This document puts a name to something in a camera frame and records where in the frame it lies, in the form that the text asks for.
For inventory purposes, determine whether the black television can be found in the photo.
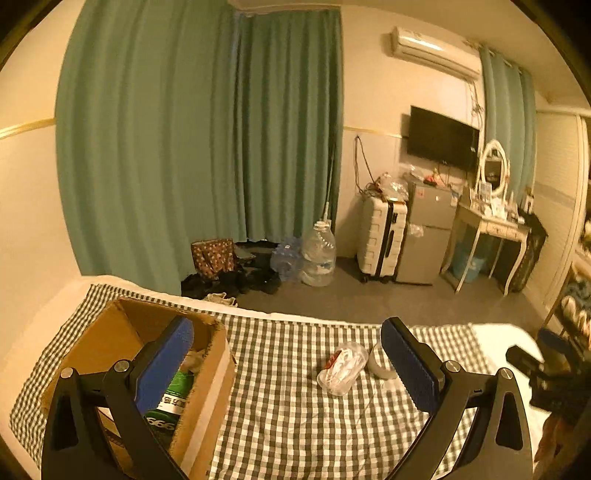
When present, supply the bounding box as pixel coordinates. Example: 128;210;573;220
406;105;481;171

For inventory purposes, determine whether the green checked cloth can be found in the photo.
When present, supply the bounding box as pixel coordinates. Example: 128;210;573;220
9;282;497;480

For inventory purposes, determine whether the white oval mirror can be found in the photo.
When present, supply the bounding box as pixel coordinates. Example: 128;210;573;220
478;139;511;197

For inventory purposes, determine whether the wooden shelf rack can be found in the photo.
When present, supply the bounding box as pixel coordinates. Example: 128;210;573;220
545;217;591;347

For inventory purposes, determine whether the white louvered wardrobe door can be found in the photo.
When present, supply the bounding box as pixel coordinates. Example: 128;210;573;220
531;111;591;315

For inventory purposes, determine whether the white blanket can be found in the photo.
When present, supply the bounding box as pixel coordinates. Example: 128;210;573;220
471;323;550;444

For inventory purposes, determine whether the white air conditioner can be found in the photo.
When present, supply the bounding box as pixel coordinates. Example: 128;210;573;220
392;26;482;79

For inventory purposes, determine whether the grey fridge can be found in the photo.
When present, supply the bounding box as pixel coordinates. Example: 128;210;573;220
394;178;458;285

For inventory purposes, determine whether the person's right forearm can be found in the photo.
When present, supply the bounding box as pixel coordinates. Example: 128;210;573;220
536;411;578;480

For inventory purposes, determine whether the white dressing table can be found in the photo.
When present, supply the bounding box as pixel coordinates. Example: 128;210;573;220
441;200;532;296

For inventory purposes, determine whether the green box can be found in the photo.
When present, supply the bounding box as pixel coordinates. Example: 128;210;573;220
143;369;197;450

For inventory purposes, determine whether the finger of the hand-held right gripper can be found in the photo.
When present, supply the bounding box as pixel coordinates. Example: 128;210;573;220
537;328;573;354
505;345;550;377

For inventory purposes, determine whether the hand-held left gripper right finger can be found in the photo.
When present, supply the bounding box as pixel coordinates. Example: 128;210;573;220
379;316;534;480

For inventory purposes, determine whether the clear plastic packet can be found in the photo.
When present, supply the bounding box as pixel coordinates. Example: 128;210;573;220
316;340;370;397

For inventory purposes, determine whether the brown cardboard box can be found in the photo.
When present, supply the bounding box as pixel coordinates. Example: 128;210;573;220
41;296;237;480

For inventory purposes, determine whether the brown patterned bag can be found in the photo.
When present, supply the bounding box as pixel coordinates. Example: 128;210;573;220
191;239;236;279

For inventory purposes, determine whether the blue bin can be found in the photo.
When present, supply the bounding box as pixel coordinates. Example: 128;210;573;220
452;249;488;284

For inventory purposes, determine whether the white suitcase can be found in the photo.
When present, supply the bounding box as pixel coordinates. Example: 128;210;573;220
356;196;409;284

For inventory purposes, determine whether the narrow green curtain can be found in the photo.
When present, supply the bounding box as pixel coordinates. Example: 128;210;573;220
479;46;537;204

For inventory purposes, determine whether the large clear water bottle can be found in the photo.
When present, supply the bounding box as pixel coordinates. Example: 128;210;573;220
299;220;337;288

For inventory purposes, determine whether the clear plastic bag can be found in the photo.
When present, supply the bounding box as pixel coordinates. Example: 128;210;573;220
369;173;409;204

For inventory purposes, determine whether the wide green curtain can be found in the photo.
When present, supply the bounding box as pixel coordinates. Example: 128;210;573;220
55;0;345;296

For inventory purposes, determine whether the white lace cloth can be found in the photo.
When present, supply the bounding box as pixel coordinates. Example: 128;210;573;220
180;348;208;374

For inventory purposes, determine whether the black bag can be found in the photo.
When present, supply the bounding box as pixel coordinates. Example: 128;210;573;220
503;215;549;294

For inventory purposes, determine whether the white paper ring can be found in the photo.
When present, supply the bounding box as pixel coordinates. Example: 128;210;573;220
367;342;400;380

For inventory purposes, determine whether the pack of small water bottles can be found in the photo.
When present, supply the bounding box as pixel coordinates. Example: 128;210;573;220
270;237;305;282

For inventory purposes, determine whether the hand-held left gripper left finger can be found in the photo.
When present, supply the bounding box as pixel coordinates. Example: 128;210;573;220
41;315;197;480

